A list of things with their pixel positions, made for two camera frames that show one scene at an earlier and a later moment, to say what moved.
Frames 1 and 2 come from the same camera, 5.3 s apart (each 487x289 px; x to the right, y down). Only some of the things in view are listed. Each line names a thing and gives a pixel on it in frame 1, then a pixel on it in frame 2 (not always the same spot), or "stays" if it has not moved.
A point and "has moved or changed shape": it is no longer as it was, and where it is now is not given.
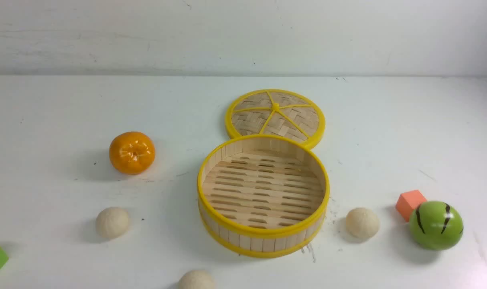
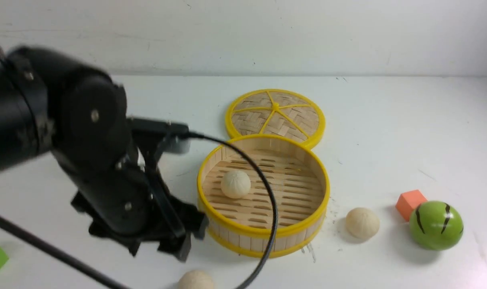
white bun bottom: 197,279 stays
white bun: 362,223 stays
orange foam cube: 408,200 stays
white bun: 112,222 has moved or changed shape
